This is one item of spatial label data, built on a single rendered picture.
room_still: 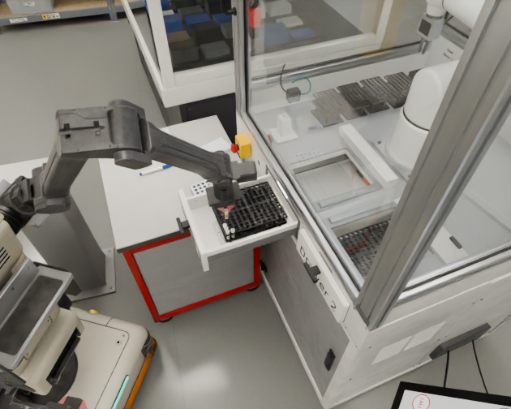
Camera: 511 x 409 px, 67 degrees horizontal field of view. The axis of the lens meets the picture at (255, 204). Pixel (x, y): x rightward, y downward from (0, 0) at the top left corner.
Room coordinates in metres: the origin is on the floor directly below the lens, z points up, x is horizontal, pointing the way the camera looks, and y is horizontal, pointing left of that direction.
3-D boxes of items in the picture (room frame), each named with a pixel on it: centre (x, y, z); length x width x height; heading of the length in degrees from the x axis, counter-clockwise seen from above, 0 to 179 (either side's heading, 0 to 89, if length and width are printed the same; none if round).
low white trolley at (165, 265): (1.18, 0.35, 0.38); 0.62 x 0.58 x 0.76; 22
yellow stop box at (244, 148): (1.21, 0.05, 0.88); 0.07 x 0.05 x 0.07; 22
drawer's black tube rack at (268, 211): (0.87, 0.03, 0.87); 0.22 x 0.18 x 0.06; 112
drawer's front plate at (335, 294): (0.62, -0.20, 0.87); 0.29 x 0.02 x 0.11; 22
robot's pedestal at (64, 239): (1.12, 0.95, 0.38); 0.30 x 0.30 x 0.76; 15
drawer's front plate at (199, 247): (0.79, 0.21, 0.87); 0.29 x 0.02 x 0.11; 22
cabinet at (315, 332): (1.04, -0.55, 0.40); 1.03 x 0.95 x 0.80; 22
